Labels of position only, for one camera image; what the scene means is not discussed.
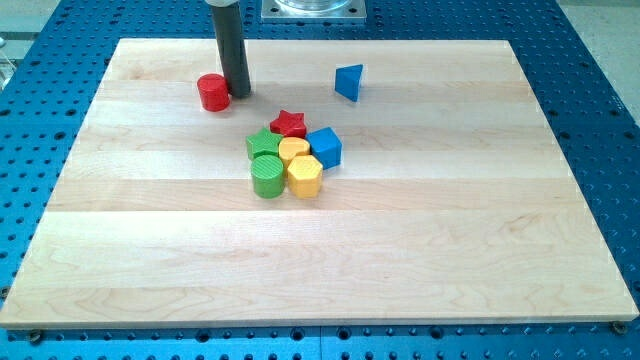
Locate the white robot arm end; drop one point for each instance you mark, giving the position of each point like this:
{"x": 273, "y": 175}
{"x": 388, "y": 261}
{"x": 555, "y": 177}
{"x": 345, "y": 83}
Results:
{"x": 221, "y": 3}

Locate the blue cube block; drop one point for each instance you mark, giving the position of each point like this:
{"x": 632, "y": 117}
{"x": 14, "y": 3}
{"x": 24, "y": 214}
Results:
{"x": 326, "y": 147}

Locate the blue triangle block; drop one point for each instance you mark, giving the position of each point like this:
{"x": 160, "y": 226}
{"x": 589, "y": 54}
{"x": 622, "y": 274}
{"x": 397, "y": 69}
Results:
{"x": 348, "y": 80}

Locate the yellow hexagon block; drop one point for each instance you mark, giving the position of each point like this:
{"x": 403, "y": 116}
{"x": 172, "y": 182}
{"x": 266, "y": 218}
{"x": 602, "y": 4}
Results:
{"x": 305, "y": 176}

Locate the yellow rounded block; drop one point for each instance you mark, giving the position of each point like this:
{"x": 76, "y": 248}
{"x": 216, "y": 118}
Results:
{"x": 290, "y": 147}

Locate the green cylinder block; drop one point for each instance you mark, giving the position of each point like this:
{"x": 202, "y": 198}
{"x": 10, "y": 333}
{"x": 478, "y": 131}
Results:
{"x": 267, "y": 172}

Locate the red star block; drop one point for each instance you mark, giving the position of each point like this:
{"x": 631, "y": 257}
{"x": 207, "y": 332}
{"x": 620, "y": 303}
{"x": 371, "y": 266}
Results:
{"x": 289, "y": 124}

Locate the green star block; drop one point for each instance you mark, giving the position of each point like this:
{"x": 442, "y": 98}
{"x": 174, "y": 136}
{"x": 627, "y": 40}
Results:
{"x": 263, "y": 142}

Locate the light wooden board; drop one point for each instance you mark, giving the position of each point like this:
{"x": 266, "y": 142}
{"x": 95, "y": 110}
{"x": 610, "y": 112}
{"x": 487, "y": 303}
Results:
{"x": 453, "y": 202}

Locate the red cylinder block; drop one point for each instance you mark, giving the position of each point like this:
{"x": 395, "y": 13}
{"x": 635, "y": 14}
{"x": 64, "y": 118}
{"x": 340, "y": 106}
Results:
{"x": 213, "y": 92}

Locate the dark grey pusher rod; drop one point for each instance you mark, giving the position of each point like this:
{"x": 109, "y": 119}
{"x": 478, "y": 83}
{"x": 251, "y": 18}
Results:
{"x": 231, "y": 47}

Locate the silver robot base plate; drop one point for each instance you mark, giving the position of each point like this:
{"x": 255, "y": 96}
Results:
{"x": 307, "y": 11}

